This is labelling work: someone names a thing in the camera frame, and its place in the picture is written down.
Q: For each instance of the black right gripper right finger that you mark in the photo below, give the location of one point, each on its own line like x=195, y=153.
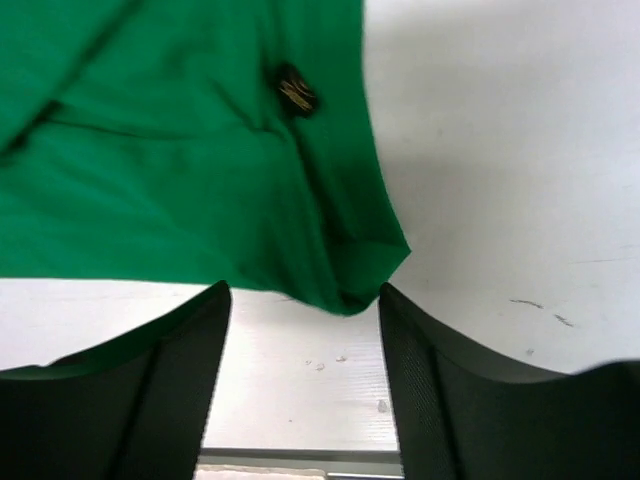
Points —
x=464, y=411

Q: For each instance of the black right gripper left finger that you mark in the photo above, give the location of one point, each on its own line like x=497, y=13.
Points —
x=133, y=407

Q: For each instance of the green t shirt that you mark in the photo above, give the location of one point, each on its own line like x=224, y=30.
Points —
x=193, y=142

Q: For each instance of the aluminium frame rail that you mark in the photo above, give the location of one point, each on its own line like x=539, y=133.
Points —
x=360, y=456

